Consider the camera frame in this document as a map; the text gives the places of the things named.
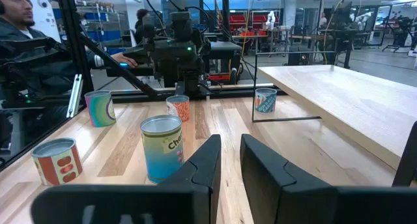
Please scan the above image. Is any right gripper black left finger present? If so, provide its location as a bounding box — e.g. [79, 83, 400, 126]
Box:
[30, 133, 223, 224]

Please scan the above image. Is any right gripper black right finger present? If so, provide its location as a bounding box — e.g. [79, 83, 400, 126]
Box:
[239, 133, 417, 224]

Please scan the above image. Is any blue-green cherries can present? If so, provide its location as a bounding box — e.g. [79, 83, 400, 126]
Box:
[139, 115, 185, 185]

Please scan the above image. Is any orange white Saucy O's can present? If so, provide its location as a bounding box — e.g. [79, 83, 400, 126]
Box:
[165, 94, 191, 122]

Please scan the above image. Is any teal carrots can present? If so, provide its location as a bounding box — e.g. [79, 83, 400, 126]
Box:
[254, 87, 278, 113]

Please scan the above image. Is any green pink swirl can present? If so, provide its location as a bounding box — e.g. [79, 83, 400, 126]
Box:
[83, 90, 117, 128]

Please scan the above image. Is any diced tomatoes can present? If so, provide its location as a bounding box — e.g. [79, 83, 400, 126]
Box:
[31, 137, 83, 187]

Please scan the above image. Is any white robot figure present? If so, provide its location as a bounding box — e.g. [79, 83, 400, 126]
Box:
[265, 10, 276, 30]

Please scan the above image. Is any blue bin storage rack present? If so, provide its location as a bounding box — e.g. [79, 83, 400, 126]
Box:
[51, 7, 128, 53]

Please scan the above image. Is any red storage bins rack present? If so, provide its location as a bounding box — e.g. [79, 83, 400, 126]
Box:
[229, 14, 280, 36]

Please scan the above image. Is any wooden shelf with black frame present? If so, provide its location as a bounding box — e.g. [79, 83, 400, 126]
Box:
[252, 50, 417, 188]

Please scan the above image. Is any silver metal bracket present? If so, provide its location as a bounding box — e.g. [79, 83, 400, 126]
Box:
[66, 74, 84, 119]

